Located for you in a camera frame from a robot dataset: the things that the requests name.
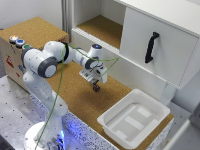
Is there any white plastic box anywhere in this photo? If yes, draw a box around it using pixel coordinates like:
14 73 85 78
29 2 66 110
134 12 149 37
96 88 172 150

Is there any white cabinet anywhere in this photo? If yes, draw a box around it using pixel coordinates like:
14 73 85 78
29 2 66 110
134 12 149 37
70 0 200 108

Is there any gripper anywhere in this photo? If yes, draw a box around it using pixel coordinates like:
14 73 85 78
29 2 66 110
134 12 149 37
79 65 109 85

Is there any red button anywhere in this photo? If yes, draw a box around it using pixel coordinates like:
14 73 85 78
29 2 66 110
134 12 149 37
8 34 19 44

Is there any white sliding door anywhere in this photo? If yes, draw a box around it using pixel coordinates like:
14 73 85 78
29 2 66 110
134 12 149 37
119 6 200 90

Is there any purple block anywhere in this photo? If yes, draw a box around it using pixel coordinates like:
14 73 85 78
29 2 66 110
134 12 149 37
92 84 101 94

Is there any green button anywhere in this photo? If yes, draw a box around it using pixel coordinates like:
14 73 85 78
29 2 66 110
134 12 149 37
21 43 33 52

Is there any black door handle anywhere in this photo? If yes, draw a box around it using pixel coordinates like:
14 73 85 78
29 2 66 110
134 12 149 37
144 31 160 65

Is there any blue button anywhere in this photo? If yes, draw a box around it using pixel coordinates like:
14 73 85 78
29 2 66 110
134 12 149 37
15 38 26 48

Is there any wooden drawer box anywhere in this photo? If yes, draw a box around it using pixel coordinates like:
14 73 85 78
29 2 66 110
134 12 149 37
0 16 71 92

